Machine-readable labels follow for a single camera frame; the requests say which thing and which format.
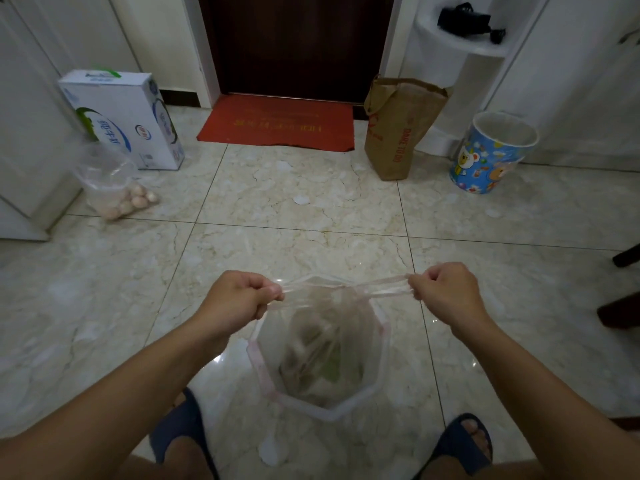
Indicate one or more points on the trash inside clear bag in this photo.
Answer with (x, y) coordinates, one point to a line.
(320, 364)

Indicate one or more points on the person's left forearm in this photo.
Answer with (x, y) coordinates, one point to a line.
(115, 399)

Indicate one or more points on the dark brown door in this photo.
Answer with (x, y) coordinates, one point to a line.
(300, 44)

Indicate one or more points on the small black object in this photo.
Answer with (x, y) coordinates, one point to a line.
(498, 35)

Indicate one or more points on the blue slipper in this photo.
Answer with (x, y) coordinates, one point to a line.
(175, 424)
(457, 444)

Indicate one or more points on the dark wooden furniture leg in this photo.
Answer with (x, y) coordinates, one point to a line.
(620, 310)
(627, 256)

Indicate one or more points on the clear plastic trash bag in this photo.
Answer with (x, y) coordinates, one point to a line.
(345, 294)

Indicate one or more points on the person's right forearm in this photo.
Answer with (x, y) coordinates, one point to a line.
(540, 399)

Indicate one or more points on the brown paper bag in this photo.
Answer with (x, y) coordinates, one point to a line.
(397, 129)

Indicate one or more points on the blue cartoon waste bin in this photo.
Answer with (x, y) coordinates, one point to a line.
(487, 157)

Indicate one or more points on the clear bag of eggs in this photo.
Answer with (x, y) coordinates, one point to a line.
(112, 192)

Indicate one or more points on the person's right foot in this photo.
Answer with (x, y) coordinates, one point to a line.
(475, 434)

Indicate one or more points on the person's right fingers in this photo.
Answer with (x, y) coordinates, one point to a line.
(422, 287)

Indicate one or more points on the red door mat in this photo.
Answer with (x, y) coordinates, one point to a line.
(280, 122)

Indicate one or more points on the person's left hand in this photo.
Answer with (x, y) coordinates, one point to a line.
(232, 302)

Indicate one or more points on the white cabinet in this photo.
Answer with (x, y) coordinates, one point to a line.
(27, 119)

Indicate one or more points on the person's left fingers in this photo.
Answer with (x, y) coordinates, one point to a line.
(267, 294)

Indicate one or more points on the white milk carton box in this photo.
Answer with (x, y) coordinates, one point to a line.
(125, 119)

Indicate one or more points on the white octagonal trash bin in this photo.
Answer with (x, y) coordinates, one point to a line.
(262, 344)

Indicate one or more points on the person's right hand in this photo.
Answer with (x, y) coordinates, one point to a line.
(452, 292)

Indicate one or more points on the person's left leg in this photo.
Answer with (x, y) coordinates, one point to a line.
(175, 462)

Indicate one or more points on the white corner shelf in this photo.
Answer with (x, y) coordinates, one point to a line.
(465, 44)

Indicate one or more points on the white wardrobe door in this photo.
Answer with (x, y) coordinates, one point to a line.
(575, 79)

